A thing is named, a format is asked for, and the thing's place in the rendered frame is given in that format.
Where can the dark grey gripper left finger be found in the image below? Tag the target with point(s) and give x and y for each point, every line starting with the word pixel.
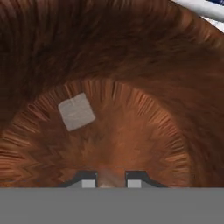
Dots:
pixel 86 176

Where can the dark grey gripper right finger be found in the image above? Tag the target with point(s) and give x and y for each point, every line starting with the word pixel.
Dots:
pixel 137 176

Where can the pale grey ice cube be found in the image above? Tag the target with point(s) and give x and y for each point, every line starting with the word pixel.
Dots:
pixel 76 112

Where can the brown wooden bowl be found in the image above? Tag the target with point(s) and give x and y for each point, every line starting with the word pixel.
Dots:
pixel 122 73

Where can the white and blue object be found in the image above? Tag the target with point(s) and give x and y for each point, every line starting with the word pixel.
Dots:
pixel 204 7

